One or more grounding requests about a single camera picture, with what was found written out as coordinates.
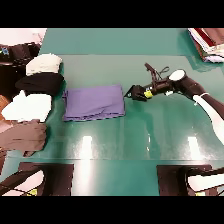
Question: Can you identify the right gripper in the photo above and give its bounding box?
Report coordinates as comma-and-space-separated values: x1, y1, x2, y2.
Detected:
129, 84, 157, 102

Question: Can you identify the purple T-shirt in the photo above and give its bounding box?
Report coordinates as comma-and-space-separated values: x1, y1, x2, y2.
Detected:
62, 83, 126, 123

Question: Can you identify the white folded garment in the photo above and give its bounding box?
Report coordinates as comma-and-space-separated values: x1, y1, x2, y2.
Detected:
187, 28, 224, 64

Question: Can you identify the dark red folded garment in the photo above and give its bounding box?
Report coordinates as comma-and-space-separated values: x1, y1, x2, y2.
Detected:
194, 28, 217, 50

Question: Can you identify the dark mounting plate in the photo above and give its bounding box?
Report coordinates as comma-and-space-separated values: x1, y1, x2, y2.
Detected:
156, 164, 215, 197
13, 162, 75, 197

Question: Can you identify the brown folded garment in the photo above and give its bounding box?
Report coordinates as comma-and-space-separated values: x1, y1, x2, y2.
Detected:
203, 28, 224, 46

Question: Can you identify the black garment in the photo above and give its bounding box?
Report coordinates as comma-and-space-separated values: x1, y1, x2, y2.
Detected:
14, 72, 65, 98

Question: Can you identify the cream garment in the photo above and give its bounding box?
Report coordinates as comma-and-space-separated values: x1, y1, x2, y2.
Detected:
25, 53, 64, 77

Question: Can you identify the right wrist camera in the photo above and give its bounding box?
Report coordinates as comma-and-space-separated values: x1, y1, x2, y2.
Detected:
143, 62, 162, 85

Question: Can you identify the black cable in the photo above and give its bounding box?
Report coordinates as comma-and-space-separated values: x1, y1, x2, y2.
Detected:
159, 65, 171, 77

